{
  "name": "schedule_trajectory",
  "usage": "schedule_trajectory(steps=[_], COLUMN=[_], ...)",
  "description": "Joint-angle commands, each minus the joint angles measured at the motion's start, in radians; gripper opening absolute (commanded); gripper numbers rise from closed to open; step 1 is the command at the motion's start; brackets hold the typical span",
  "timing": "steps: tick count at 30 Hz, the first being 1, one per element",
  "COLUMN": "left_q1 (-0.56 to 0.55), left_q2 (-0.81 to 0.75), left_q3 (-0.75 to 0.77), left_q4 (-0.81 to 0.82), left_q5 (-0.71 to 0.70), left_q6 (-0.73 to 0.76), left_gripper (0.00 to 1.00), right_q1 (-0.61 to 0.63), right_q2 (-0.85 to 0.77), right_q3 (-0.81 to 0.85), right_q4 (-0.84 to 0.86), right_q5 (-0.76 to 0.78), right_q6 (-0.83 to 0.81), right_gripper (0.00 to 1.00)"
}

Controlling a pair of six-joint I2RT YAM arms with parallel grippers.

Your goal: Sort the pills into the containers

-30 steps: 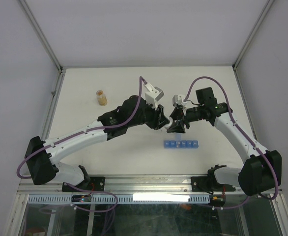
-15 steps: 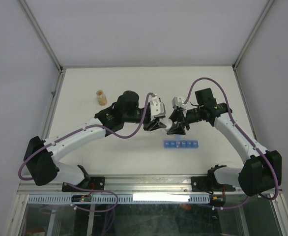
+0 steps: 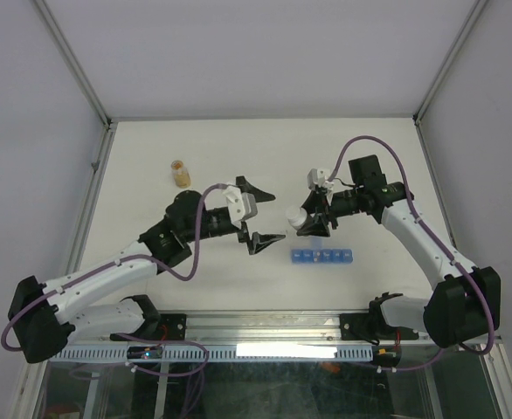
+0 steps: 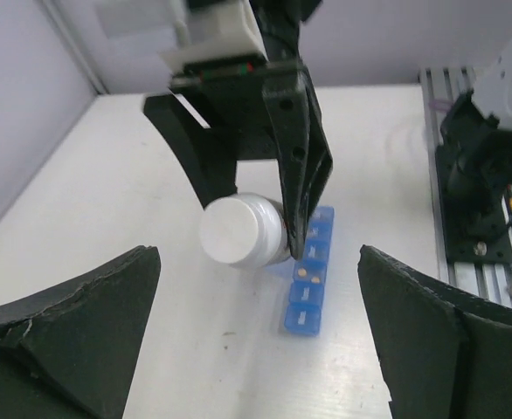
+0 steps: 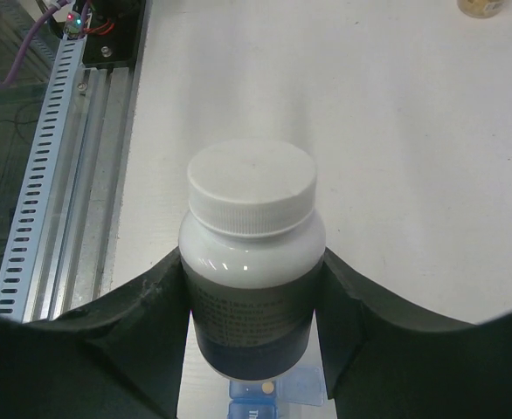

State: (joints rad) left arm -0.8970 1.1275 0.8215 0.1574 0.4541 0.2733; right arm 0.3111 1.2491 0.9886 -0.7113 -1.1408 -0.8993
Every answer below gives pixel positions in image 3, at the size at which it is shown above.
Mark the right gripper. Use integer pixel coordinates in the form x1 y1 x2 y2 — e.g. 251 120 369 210
295 187 364 237

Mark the white cap pill bottle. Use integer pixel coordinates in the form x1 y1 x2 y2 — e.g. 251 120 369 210
286 206 308 230

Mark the blue weekly pill organizer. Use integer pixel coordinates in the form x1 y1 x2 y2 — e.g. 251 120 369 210
290 237 354 264

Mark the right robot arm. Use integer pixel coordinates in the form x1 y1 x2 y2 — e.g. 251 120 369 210
287 155 501 348

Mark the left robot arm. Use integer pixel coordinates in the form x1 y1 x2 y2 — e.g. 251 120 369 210
0 176 283 364

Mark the amber pill bottle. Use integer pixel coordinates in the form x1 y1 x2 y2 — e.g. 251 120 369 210
170 160 191 189

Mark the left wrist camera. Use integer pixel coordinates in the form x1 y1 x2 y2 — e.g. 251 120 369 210
223 185 258 230

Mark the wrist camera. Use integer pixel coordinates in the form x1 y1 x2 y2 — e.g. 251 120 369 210
223 185 258 230
307 168 334 193

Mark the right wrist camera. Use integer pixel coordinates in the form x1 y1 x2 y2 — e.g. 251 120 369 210
307 168 334 193

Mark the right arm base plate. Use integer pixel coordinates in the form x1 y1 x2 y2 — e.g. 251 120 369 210
339 292 419 346

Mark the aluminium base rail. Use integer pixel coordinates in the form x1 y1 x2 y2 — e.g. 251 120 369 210
31 308 502 347

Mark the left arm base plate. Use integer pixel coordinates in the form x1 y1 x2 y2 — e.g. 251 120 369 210
130 313 187 340

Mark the white slotted cable duct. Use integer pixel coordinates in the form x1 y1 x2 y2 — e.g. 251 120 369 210
51 343 373 363

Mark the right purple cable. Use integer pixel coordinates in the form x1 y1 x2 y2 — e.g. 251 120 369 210
328 134 500 374

